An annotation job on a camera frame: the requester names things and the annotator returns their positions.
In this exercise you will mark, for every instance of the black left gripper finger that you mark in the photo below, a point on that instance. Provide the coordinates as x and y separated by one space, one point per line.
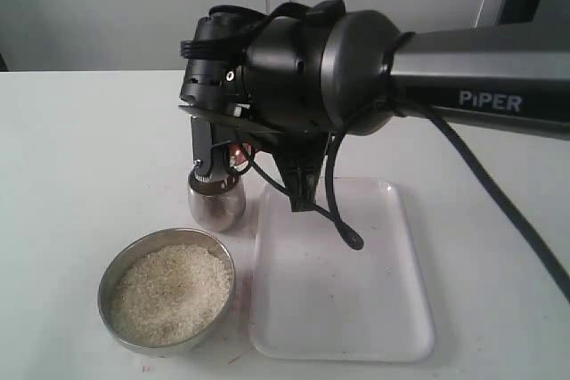
301 183

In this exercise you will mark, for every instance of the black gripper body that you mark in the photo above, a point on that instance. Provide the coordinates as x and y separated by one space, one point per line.
287 149

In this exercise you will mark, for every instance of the brown wooden spoon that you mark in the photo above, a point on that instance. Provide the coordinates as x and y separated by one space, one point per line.
238 154

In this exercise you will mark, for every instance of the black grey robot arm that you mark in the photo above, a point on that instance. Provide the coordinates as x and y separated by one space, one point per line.
286 81

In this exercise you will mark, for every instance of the small steel cup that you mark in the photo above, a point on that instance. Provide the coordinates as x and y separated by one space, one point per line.
217 206

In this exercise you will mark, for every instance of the steel bowl of rice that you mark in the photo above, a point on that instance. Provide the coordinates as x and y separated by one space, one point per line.
167 292

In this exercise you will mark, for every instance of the white plastic tray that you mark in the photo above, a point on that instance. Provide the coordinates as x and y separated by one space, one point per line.
315 298

